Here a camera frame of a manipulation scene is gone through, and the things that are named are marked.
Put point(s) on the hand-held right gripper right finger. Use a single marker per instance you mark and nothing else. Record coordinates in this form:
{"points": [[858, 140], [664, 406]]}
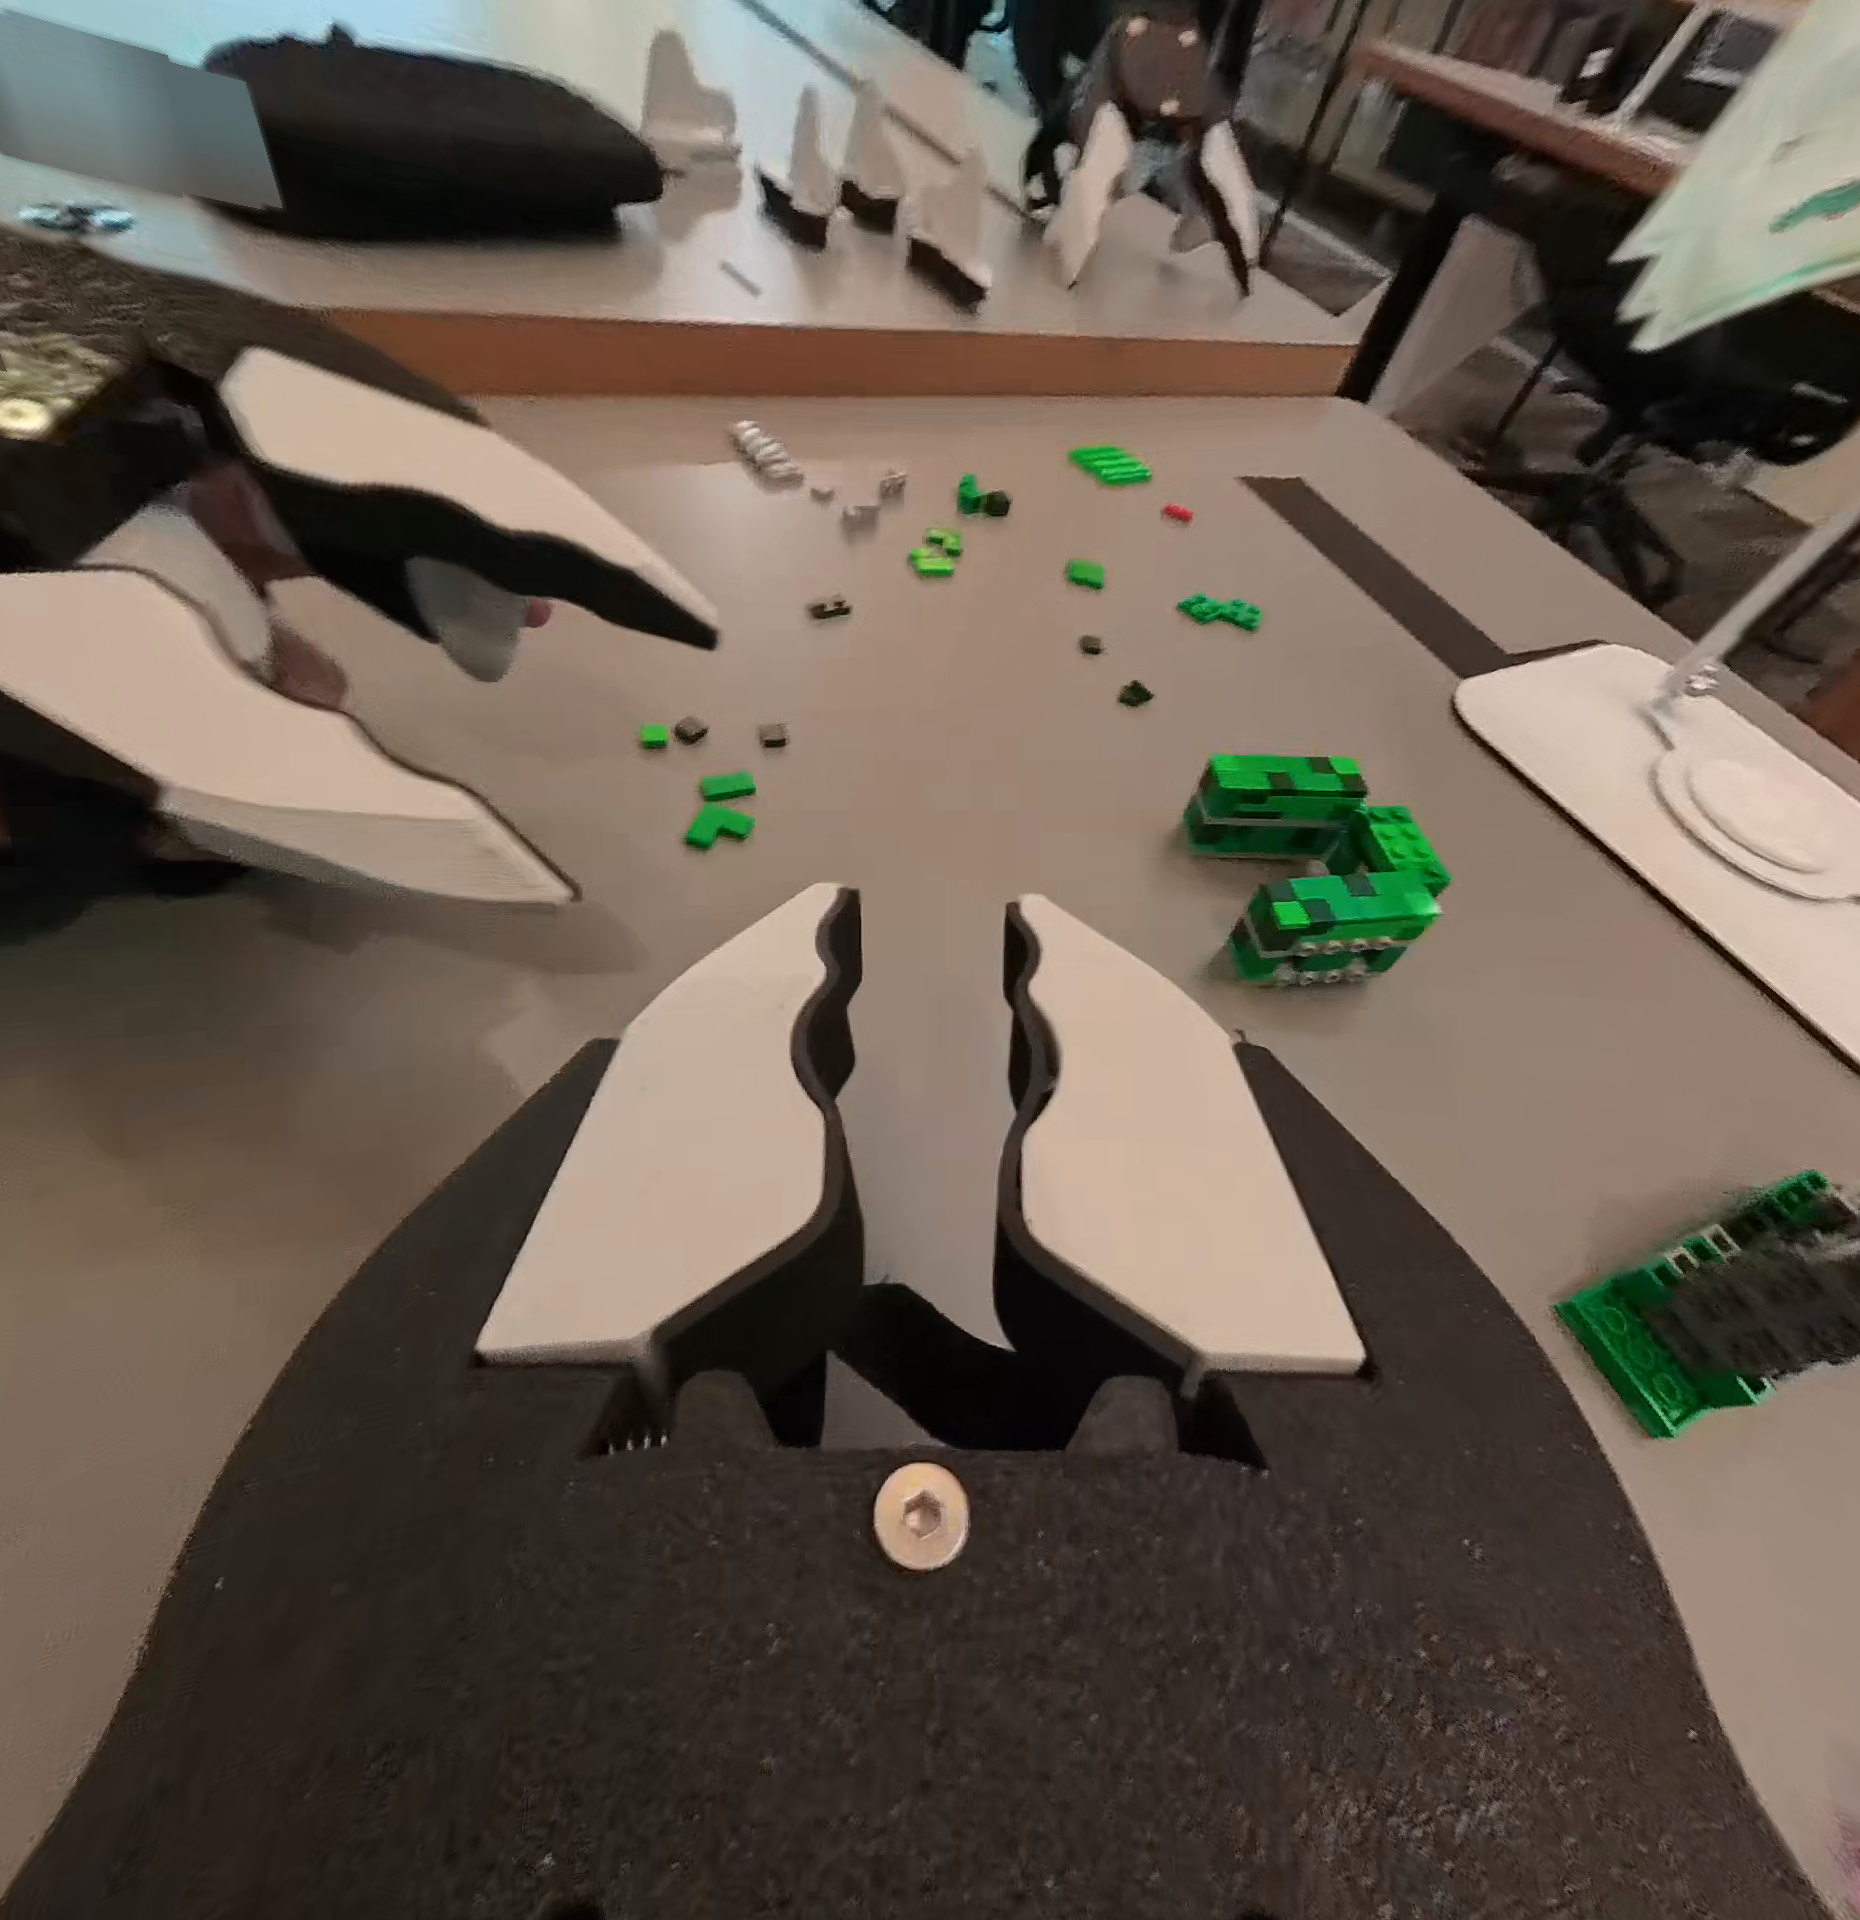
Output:
{"points": [[1171, 1155]]}

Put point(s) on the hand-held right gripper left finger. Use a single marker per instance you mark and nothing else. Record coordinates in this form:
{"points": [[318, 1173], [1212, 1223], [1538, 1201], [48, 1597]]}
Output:
{"points": [[674, 1140]]}

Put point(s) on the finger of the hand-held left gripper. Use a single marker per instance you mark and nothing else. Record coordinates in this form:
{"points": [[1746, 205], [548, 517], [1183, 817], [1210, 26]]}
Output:
{"points": [[195, 720], [420, 465]]}

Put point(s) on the grey desk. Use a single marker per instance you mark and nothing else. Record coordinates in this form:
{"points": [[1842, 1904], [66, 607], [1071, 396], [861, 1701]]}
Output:
{"points": [[345, 1124]]}

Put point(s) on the wooden-top desk black legs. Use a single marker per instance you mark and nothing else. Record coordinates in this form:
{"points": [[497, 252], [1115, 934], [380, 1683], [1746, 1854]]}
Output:
{"points": [[1470, 90]]}

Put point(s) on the person's left hand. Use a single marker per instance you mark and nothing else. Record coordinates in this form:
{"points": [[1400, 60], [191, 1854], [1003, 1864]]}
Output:
{"points": [[309, 679]]}

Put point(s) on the small shiny metal object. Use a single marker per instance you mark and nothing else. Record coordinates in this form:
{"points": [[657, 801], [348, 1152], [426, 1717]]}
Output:
{"points": [[74, 219]]}

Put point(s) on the wooden-edged grey table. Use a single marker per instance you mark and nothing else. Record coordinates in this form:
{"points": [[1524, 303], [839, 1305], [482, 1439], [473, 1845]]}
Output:
{"points": [[571, 284]]}

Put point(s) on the scattered small green bricks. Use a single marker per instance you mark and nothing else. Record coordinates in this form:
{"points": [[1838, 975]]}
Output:
{"points": [[716, 822]]}

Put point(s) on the black bag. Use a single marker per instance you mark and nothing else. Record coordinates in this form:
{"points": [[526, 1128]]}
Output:
{"points": [[420, 135]]}

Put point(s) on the grey tread piece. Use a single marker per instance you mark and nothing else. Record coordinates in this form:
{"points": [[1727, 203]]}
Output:
{"points": [[764, 451]]}

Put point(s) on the large green brick build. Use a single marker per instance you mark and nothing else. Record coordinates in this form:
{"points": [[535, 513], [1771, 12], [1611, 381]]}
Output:
{"points": [[1275, 781]]}

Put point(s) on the white wedge part black base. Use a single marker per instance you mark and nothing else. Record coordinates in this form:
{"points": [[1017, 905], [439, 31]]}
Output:
{"points": [[952, 224], [810, 165], [873, 159]]}

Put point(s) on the green plate with grey bricks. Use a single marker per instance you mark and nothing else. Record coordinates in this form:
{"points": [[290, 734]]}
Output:
{"points": [[1634, 1335]]}

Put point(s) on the white stand with flat base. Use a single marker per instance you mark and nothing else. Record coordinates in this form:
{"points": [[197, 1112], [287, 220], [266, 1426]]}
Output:
{"points": [[1561, 734]]}

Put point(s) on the idle black and white gripper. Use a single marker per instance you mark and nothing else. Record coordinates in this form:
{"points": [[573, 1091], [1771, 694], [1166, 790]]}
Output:
{"points": [[1155, 60]]}

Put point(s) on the black office chair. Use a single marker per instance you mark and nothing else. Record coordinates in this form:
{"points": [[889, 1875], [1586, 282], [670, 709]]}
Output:
{"points": [[1650, 300]]}

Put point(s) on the printed instruction sheet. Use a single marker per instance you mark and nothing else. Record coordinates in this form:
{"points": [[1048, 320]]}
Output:
{"points": [[1785, 181]]}

